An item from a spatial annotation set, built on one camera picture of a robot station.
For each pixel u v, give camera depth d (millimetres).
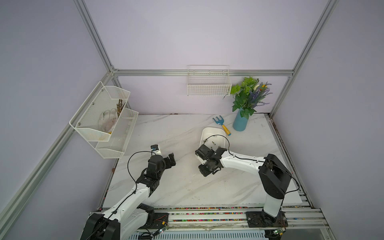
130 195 515
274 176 469
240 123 1086
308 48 813
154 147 746
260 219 733
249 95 864
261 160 503
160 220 729
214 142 1045
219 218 755
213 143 1041
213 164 639
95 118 783
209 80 941
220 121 1152
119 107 805
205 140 1041
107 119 777
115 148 905
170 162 782
